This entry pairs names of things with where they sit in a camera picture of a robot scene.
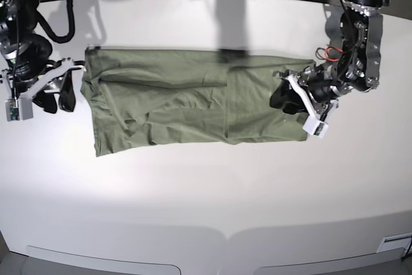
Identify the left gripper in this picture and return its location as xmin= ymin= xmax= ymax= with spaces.
xmin=269 ymin=66 xmax=341 ymax=121

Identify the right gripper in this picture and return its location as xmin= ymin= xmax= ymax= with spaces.
xmin=16 ymin=58 xmax=85 ymax=114

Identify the green T-shirt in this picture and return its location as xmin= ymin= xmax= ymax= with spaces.
xmin=81 ymin=48 xmax=315 ymax=156

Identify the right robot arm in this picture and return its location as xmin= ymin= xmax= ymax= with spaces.
xmin=1 ymin=0 xmax=84 ymax=121

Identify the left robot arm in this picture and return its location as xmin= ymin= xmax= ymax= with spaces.
xmin=270 ymin=0 xmax=390 ymax=121

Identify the white label sticker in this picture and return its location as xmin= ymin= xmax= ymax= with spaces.
xmin=377 ymin=233 xmax=411 ymax=256

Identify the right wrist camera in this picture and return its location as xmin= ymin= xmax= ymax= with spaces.
xmin=5 ymin=97 xmax=33 ymax=122

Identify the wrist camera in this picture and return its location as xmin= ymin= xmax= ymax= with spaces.
xmin=5 ymin=97 xmax=33 ymax=122
xmin=303 ymin=116 xmax=329 ymax=138

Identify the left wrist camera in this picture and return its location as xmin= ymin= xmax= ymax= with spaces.
xmin=303 ymin=116 xmax=329 ymax=138

